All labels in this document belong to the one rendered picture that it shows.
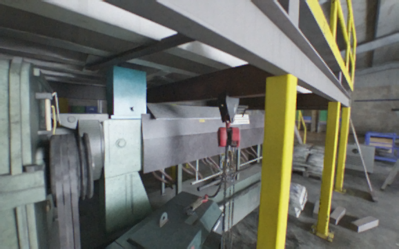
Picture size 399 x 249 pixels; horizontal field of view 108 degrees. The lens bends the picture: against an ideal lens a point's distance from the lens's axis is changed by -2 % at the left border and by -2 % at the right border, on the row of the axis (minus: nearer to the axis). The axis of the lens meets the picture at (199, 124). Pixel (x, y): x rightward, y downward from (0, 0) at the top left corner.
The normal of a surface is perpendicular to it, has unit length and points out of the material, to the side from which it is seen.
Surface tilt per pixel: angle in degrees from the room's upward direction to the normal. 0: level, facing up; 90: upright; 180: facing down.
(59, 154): 53
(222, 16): 90
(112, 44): 90
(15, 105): 79
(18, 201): 90
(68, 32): 90
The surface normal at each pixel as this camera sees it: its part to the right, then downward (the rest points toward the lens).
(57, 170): 0.65, -0.22
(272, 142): -0.75, 0.04
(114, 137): 0.67, 0.07
